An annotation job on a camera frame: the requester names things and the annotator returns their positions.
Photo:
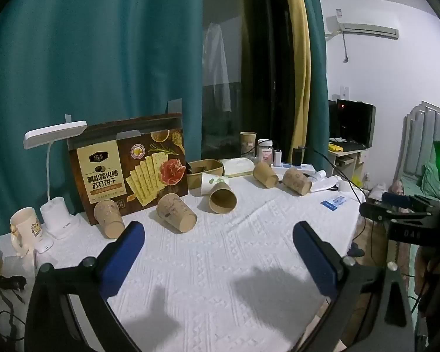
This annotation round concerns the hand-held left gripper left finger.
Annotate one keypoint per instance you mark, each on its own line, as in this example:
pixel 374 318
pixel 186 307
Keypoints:
pixel 121 255

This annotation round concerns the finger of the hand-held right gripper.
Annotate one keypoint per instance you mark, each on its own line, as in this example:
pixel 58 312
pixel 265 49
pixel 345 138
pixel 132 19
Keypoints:
pixel 396 200
pixel 376 212

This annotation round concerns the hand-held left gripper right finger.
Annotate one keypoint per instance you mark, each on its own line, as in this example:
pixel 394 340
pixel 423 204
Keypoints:
pixel 315 258

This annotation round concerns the brown paper cup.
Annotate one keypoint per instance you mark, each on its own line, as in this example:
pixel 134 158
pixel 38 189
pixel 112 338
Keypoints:
pixel 109 218
pixel 248 143
pixel 297 181
pixel 176 212
pixel 223 198
pixel 264 174

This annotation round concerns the white green-print paper cup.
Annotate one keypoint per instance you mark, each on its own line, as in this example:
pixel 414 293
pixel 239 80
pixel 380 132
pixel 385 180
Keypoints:
pixel 209 183

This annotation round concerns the person's right hand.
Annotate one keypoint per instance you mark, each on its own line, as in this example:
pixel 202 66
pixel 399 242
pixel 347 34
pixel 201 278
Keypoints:
pixel 434 278

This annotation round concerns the teal pillow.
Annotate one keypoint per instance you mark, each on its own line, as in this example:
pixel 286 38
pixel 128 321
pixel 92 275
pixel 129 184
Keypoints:
pixel 431 179

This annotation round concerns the blue and white card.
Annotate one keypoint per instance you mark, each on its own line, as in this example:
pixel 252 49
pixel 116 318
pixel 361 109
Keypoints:
pixel 333 202

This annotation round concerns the light wooden desk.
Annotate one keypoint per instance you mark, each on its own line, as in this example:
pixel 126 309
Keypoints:
pixel 348 157

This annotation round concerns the grey padded headboard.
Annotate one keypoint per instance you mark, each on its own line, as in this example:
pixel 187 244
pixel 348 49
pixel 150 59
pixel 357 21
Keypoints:
pixel 429 132

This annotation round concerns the white tube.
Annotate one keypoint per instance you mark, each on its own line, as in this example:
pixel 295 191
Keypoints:
pixel 321 179

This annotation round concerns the yellow cloth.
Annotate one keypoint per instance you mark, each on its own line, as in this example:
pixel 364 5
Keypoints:
pixel 335 147

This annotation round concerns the white desk lamp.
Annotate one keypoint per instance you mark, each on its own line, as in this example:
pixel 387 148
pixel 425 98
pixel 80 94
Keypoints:
pixel 57 212

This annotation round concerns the small white round gadget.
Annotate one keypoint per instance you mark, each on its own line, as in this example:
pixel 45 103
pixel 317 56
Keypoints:
pixel 44 246

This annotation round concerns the brown cracker box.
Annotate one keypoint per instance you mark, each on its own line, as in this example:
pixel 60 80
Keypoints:
pixel 132 168

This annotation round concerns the white power strip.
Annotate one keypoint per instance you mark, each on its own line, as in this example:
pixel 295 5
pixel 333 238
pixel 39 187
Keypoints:
pixel 300 167

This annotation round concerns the black monitor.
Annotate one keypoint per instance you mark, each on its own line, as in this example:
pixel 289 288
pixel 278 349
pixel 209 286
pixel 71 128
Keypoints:
pixel 355 121

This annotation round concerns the black power bank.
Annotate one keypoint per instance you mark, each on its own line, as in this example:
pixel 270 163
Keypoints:
pixel 299 156

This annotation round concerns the white textured tablecloth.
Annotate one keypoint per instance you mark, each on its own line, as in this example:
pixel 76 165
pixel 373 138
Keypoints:
pixel 220 264

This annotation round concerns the cream cartoon mug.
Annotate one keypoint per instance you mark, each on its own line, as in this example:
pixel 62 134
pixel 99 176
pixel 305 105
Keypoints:
pixel 25 227

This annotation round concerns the white charger plug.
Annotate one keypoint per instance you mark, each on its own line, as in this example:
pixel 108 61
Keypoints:
pixel 279 157

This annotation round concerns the brown paper bowl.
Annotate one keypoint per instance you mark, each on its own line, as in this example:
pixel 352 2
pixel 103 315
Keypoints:
pixel 201 176

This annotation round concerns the black power plug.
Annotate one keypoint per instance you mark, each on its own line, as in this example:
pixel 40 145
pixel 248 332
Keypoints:
pixel 11 283

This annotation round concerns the clear jar white lid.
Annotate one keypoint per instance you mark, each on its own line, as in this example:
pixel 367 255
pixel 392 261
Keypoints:
pixel 265 151

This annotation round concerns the white lidded food container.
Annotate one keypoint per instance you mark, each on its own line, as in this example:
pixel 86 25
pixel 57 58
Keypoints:
pixel 237 167

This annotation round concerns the teal curtain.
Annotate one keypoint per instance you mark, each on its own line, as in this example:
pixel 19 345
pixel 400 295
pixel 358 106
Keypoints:
pixel 91 80
pixel 315 73

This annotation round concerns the white air conditioner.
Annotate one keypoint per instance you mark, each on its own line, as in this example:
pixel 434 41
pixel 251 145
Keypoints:
pixel 363 29

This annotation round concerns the yellow curtain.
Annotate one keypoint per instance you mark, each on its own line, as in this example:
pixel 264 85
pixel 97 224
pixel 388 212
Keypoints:
pixel 299 55

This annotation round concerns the white hanging garment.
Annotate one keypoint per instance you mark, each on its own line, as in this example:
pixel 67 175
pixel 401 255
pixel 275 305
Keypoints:
pixel 218 66

